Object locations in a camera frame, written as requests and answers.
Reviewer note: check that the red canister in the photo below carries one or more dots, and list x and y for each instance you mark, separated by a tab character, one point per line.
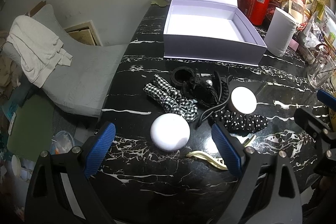
255	10

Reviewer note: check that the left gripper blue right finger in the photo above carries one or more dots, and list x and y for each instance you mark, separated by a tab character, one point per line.
230	148

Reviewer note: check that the black hair claw clip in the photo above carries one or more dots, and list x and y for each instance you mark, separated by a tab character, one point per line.
223	90

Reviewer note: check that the white paper roll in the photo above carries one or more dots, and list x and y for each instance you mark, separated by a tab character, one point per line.
280	32

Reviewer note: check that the pink small box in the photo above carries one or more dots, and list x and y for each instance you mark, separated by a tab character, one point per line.
293	44

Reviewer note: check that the cream hair claw clip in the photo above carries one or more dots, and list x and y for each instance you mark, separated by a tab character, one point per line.
218	162

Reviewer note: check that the clear glass jar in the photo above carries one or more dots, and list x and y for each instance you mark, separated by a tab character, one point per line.
322	67

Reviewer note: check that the black polka dot scrunchie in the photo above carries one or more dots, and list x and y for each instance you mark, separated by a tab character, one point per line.
242	124

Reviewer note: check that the black band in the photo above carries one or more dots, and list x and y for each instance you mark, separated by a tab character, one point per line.
181	75

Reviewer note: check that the pink round compact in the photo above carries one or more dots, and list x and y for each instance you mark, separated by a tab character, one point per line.
242	100

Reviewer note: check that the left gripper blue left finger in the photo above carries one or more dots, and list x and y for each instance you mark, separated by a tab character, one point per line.
97	146

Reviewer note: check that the framed picture on floor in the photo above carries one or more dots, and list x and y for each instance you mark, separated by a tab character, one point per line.
84	33

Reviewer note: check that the woven straw fan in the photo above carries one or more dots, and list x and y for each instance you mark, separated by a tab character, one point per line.
316	2

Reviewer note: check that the white cloth on chair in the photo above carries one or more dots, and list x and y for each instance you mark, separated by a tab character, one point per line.
40	49

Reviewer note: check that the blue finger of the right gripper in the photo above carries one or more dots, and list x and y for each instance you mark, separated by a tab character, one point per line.
326	98

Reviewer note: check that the white round compact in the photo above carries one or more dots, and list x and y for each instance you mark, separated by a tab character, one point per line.
170	132

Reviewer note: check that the green mat on floor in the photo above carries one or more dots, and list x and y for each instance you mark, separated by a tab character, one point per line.
31	132

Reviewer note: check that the grey cushioned chair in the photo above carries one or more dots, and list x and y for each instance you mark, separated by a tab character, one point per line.
82	87

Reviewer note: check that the black bow with pearl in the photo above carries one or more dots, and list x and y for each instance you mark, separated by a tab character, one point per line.
197	89

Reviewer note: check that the lavender gift box with lid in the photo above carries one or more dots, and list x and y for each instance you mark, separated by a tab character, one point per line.
211	30

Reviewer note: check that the black white gingham scrunchie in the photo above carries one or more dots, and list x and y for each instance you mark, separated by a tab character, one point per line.
171	99

